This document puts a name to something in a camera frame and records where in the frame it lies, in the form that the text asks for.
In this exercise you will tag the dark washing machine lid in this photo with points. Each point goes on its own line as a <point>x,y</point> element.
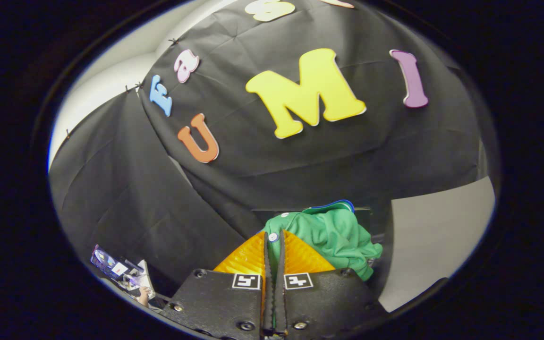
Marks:
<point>265,216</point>

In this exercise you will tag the black backdrop cloth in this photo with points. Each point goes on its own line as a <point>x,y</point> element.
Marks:
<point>300,165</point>

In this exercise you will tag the green polo shirt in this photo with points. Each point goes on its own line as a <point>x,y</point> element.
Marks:
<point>338,241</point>

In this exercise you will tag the row of small cloth clips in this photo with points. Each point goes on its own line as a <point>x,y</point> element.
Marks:
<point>174,41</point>

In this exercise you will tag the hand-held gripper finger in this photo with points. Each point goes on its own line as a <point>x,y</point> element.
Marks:
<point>280,302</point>
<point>268,307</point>

